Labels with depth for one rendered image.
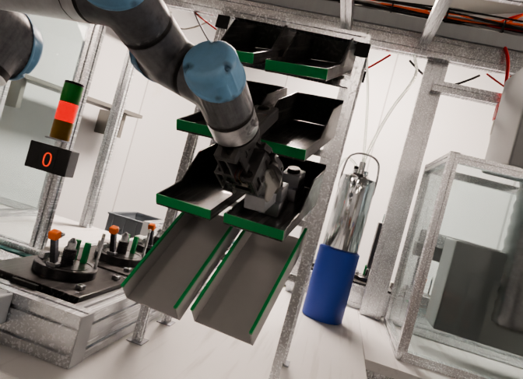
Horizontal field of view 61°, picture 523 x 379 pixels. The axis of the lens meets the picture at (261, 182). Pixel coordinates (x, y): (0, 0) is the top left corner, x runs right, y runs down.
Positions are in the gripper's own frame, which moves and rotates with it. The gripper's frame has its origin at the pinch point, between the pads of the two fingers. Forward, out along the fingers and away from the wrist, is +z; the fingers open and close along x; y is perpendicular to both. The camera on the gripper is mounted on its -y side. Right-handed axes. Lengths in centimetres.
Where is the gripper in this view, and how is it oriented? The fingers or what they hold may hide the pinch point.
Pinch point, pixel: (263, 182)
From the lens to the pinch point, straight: 87.6
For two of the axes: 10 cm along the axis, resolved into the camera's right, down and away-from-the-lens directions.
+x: 9.2, 2.3, -3.3
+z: 1.8, 5.0, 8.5
